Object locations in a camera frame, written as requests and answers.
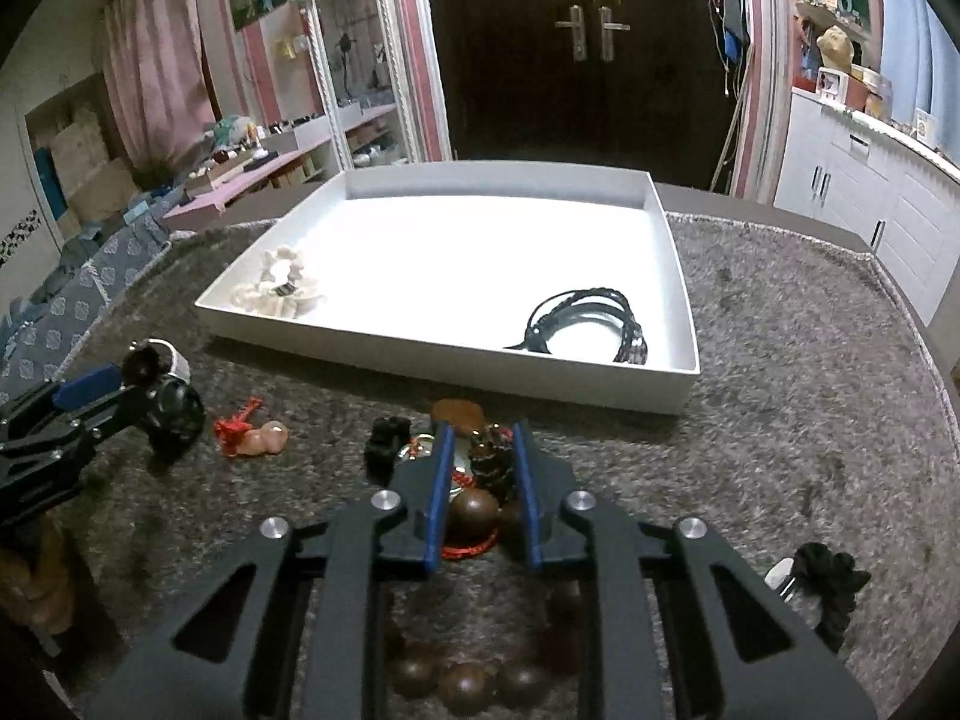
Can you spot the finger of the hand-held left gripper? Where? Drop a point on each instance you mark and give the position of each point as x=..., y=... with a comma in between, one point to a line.
x=105, y=416
x=86, y=384

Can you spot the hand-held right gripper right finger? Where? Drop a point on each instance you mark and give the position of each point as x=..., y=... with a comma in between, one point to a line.
x=529, y=499

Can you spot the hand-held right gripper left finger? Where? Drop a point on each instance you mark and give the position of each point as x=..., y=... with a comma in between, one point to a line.
x=442, y=499

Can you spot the dark carved pendant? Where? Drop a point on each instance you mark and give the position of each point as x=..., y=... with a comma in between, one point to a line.
x=491, y=457

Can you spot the brown gourd pendant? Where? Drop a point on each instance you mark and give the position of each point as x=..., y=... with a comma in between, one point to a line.
x=457, y=412

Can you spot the watch with white band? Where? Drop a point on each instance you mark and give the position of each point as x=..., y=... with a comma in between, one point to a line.
x=178, y=364

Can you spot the pale stone pendant red knot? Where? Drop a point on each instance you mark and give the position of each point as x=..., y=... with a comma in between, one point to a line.
x=262, y=439

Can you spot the white shallow tray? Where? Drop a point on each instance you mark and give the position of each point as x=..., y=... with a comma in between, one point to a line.
x=450, y=255

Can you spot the person's left hand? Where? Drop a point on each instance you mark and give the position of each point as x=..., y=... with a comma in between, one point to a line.
x=34, y=585

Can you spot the blue patterned cloth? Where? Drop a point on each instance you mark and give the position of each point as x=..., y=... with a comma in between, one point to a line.
x=112, y=262

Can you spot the cardboard boxes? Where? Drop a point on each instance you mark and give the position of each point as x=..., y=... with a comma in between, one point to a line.
x=79, y=157

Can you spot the pink shelf table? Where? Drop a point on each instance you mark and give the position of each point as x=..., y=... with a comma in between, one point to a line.
x=247, y=180

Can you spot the pink curtain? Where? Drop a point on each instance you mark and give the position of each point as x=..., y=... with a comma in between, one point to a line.
x=150, y=67

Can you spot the dark double door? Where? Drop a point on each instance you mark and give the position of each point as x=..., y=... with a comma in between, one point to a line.
x=517, y=105

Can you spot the white framed standing mirror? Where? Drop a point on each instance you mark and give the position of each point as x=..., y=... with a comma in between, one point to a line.
x=352, y=52

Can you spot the white cabinet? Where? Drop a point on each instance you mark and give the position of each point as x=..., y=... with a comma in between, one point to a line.
x=862, y=172

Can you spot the small white box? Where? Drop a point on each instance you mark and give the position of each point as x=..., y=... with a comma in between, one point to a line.
x=832, y=82

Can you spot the white cup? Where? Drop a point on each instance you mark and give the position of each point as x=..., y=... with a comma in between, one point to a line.
x=926, y=127

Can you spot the tan plush toy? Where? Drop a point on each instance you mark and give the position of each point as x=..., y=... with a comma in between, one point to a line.
x=836, y=49

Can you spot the blue curtain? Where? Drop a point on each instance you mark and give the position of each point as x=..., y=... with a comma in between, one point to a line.
x=915, y=37

